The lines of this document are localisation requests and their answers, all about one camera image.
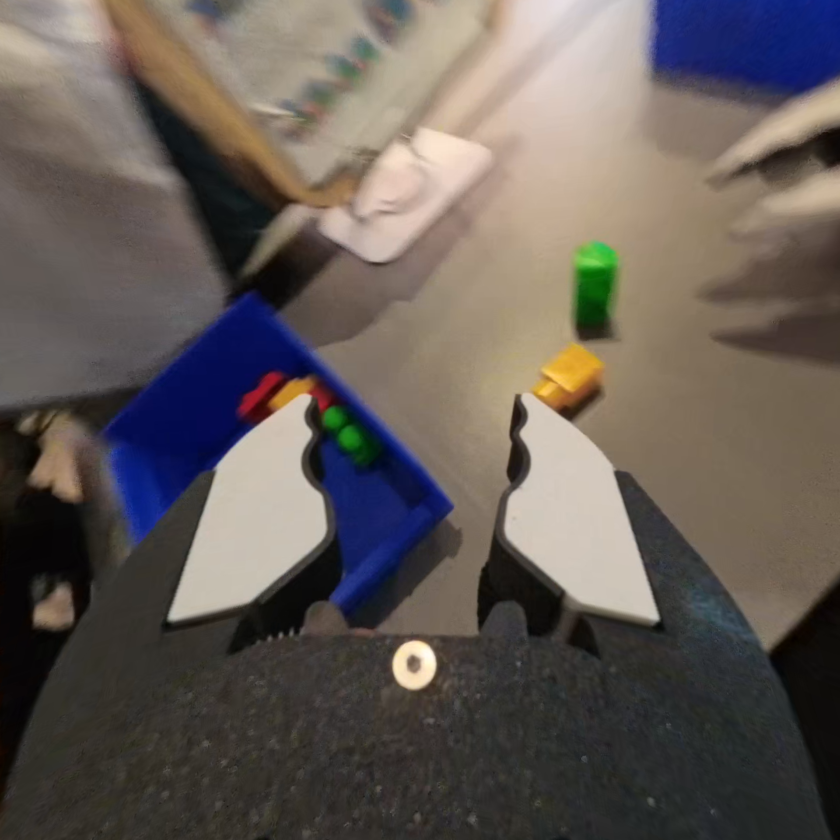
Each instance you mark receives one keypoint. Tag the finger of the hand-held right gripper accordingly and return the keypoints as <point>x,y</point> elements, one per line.
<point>781,131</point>
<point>794,210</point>

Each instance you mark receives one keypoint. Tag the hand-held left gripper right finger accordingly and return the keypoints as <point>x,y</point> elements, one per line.
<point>577,525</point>

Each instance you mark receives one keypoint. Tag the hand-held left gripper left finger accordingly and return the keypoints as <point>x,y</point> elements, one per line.
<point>256,525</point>

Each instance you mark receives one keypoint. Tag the blue plastic storage bin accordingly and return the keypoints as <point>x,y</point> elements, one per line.
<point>741,39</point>
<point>190,407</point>

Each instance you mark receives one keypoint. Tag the pile of mixed toy blocks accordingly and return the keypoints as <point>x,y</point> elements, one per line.
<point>351,436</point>

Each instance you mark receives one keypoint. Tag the yellow single-stud toy block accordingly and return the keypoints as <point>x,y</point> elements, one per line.
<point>571,374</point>

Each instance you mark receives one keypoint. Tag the green single-stud toy block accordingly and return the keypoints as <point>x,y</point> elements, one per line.
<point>594,282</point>

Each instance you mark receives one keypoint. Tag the wooden instruction board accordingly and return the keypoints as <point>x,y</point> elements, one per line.
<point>315,79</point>

